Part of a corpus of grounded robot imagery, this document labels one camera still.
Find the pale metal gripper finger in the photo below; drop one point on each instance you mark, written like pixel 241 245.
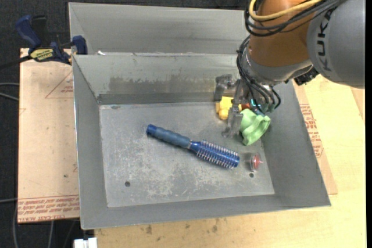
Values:
pixel 222 82
pixel 233 122

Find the yellow toy block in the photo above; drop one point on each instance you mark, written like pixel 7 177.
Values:
pixel 224 109

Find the green soft toy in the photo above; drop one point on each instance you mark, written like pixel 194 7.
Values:
pixel 254 127

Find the red and clear spinning top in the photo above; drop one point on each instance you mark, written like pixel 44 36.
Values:
pixel 254 161

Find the blue round hairbrush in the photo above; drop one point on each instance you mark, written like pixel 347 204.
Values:
pixel 189 143

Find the grey metal bin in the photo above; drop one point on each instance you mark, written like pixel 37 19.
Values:
pixel 162 142

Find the brown cardboard board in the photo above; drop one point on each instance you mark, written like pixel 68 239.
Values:
pixel 46 139

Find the black cylinder on white bracket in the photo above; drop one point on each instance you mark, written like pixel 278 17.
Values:
pixel 305 77

